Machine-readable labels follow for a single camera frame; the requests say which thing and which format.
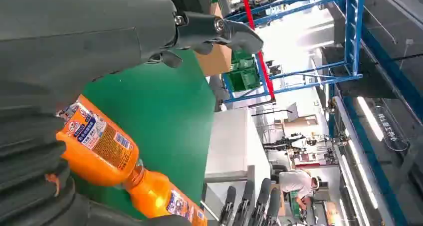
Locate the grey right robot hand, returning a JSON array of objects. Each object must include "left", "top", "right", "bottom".
[{"left": 218, "top": 177, "right": 283, "bottom": 226}]

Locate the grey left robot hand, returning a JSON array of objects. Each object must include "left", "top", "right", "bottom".
[{"left": 0, "top": 0, "right": 265, "bottom": 117}]

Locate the orange drink bottle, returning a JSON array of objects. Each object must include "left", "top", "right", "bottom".
[
  {"left": 55, "top": 95, "right": 146, "bottom": 190},
  {"left": 125, "top": 169, "right": 209, "bottom": 226}
]

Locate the black office chair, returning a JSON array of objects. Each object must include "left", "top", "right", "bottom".
[{"left": 270, "top": 164, "right": 289, "bottom": 184}]

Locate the person bending over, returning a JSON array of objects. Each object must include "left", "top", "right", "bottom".
[{"left": 278, "top": 169, "right": 322, "bottom": 216}]

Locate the white block table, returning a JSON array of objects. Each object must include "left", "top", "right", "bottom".
[{"left": 204, "top": 108, "right": 273, "bottom": 219}]

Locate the green table mat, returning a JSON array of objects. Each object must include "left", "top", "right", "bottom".
[{"left": 71, "top": 0, "right": 218, "bottom": 221}]

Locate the green plastic crate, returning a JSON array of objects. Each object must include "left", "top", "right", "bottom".
[{"left": 226, "top": 50, "right": 262, "bottom": 93}]

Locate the red pole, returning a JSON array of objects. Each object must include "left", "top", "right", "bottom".
[{"left": 239, "top": 0, "right": 277, "bottom": 102}]

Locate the brown cardboard box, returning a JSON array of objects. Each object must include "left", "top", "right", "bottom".
[{"left": 194, "top": 2, "right": 233, "bottom": 77}]

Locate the blue steel frame rack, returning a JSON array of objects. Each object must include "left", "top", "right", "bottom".
[{"left": 208, "top": 0, "right": 374, "bottom": 105}]

